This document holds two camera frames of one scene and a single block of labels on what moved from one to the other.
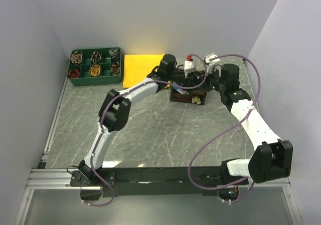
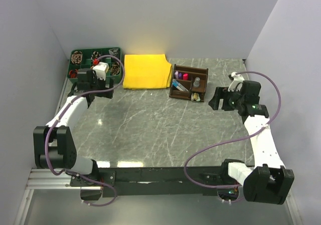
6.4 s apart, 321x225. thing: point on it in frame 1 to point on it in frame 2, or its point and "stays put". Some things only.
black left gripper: (190, 80) to (103, 82)
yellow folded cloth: (138, 66) stays put
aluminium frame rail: (43, 178) stays put
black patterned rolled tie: (96, 57) stays put
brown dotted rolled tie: (115, 69) stays put
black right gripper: (208, 75) to (219, 93)
